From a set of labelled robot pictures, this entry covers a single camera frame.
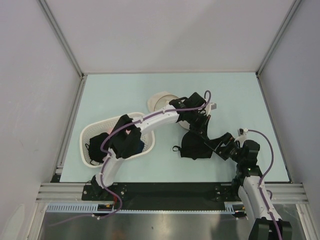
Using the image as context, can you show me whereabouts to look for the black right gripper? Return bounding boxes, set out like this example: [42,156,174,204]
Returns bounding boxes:
[204,132,244,164]

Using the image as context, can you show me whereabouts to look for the pink garment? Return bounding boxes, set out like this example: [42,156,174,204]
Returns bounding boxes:
[106,128,131,135]

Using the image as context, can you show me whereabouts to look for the black garment in basket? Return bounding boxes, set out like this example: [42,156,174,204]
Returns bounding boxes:
[85,132,111,166]

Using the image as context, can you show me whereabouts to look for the light blue cable duct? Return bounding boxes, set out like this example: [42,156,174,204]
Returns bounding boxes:
[46,203,246,214]

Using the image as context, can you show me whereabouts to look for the white plastic laundry basket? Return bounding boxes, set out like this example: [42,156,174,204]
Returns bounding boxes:
[79,116,156,168]

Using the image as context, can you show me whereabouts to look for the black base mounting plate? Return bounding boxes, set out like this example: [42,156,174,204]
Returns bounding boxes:
[81,181,240,202]

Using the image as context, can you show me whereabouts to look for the beige mesh laundry bag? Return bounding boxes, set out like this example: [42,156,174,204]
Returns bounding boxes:
[144,91,182,131]

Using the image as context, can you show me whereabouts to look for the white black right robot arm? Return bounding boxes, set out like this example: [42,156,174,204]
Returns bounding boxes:
[205,132,293,240]

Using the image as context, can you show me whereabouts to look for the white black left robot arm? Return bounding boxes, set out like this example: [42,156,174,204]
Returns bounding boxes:
[88,90,212,200]

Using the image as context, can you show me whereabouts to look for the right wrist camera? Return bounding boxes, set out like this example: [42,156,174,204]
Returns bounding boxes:
[235,128,249,142]

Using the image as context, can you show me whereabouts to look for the black bra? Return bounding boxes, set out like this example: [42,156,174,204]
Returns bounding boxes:
[172,131,213,160]

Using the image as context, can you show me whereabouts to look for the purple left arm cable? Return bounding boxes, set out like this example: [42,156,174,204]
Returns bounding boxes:
[48,90,213,227]

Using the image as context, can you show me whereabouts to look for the aluminium frame rail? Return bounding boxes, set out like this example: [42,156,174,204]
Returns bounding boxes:
[34,182,87,204]

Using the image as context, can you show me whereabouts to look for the dark blue garment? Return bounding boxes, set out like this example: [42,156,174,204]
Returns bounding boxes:
[138,141,145,153]

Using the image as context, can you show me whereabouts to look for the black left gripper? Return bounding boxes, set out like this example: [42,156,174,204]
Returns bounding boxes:
[186,110,211,141]

